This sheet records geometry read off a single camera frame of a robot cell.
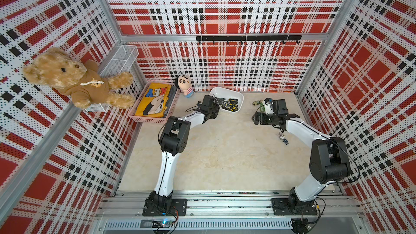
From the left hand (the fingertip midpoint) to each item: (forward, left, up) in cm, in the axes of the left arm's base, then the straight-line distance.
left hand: (222, 104), depth 106 cm
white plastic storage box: (+14, 0, -3) cm, 14 cm away
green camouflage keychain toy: (+6, -23, -6) cm, 25 cm away
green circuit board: (-64, +27, -5) cm, 70 cm away
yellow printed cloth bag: (+2, +46, 0) cm, 46 cm away
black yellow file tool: (+3, -6, -4) cm, 8 cm away
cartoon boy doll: (+13, +26, +8) cm, 30 cm away
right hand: (-14, -23, +5) cm, 27 cm away
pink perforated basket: (+10, +34, +1) cm, 35 cm away
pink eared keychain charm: (-22, -35, -5) cm, 42 cm away
